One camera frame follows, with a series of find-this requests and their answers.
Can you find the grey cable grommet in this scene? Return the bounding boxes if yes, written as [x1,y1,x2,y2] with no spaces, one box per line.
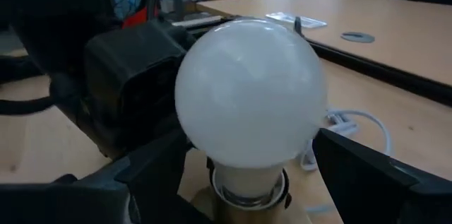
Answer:
[340,31,376,44]

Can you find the white lightbulb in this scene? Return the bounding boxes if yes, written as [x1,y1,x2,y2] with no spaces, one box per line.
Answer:
[174,18,328,199]

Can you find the white lamp cord with switch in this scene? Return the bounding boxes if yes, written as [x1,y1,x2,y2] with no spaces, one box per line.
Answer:
[299,107,393,172]

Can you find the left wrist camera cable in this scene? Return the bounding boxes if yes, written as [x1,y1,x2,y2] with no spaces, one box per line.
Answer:
[0,96,54,116]

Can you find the black clamp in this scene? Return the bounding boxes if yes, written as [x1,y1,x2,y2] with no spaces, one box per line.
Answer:
[293,16,305,38]

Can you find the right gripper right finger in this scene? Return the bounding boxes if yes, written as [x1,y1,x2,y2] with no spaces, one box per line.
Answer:
[313,128,418,224]

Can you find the white rectangular tray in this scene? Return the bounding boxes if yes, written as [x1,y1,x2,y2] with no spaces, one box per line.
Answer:
[265,11,328,29]

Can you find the beige wooden desk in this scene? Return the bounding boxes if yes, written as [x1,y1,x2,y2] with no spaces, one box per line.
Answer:
[196,0,452,87]

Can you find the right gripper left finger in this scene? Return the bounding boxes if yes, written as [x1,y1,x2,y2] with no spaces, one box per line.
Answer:
[116,128,209,224]

